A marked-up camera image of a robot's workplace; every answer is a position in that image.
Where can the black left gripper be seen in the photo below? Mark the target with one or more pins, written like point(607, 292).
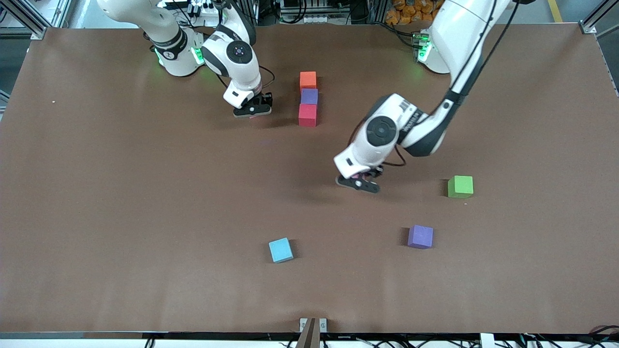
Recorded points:
point(376, 171)

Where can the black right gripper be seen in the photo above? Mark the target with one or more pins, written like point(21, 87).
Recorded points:
point(266, 98)

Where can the purple foam cube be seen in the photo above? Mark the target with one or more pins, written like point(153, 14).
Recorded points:
point(309, 96)
point(420, 237)

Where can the dark pink foam cube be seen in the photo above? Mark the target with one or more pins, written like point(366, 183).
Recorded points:
point(307, 116)

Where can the orange foam cube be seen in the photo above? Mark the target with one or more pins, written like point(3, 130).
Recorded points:
point(308, 80)

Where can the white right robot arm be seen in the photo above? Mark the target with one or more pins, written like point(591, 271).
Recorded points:
point(237, 63)

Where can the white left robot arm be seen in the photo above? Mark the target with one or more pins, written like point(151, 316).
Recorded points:
point(382, 135)

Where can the green foam cube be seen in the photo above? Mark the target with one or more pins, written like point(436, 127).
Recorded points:
point(460, 186)

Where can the white power strip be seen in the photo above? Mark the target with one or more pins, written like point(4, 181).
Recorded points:
point(309, 19)
point(203, 8)

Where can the light blue foam cube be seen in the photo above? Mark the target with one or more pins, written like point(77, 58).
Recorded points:
point(281, 250)

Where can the orange snack bag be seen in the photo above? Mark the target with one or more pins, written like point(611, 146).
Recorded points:
point(406, 12)

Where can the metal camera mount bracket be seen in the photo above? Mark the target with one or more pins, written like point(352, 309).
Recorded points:
point(313, 328)

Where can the aluminium frame post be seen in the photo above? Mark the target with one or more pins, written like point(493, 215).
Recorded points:
point(60, 12)

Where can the aluminium frame rail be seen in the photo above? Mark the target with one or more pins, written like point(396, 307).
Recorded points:
point(29, 21)
point(592, 24)

